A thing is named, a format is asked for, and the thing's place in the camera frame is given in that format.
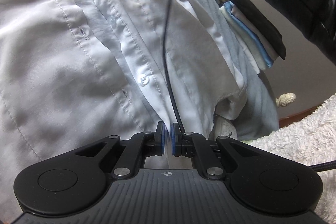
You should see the white button shirt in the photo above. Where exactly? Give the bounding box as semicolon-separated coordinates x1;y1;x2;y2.
0;0;248;214

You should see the white printed item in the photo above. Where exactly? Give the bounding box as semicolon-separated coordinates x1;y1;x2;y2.
215;114;240;141

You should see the black braided cable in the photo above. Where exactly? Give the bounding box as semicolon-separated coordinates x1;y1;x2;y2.
308;159;336;171

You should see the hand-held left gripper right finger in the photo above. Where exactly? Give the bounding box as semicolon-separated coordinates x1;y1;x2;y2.
170;122;269;179

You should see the thin black cable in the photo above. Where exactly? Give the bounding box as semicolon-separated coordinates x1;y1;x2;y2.
162;0;185;132

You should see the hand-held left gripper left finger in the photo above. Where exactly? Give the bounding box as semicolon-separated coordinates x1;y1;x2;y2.
66;121;167;179

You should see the black folded cloth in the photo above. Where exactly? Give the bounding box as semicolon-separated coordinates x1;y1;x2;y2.
230;0;287;61

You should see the white fluffy towel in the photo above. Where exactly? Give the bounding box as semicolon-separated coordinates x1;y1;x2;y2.
241;94;336;218

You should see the cream bedpost finial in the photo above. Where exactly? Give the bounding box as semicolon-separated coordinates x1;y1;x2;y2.
275;92;297;109

